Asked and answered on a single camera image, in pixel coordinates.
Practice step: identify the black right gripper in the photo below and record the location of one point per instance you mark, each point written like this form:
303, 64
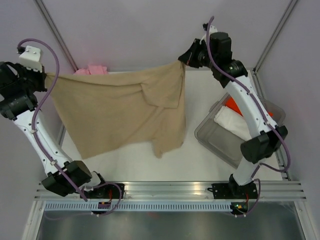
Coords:
189, 57

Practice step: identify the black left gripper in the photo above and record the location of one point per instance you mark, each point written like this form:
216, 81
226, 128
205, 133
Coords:
42, 76

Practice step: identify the white t shirt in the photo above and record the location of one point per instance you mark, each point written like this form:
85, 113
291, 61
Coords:
232, 122

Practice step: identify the beige t shirt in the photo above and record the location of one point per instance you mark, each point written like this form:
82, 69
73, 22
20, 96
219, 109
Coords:
105, 112

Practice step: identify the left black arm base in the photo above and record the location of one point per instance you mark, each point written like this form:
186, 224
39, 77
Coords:
107, 191

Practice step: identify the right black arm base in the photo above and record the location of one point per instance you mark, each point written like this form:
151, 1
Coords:
228, 191

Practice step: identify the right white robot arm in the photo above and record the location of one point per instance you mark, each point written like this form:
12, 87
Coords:
215, 53

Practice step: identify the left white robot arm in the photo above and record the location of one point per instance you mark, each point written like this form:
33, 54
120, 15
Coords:
64, 176

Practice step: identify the rolled orange t shirt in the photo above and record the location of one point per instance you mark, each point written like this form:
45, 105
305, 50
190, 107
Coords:
233, 105

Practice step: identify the pink crumpled t shirt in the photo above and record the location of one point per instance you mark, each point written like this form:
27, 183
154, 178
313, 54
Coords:
92, 70

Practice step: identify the clear grey plastic bin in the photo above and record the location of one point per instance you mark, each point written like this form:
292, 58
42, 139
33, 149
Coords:
218, 140

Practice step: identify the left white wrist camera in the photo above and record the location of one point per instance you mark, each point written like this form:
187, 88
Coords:
31, 59

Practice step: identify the right aluminium frame post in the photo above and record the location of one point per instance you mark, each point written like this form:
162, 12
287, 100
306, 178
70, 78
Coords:
275, 34

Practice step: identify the white slotted cable duct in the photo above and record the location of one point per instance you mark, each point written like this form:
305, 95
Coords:
140, 206

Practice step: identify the aluminium front rail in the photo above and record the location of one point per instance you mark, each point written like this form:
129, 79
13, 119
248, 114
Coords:
271, 191

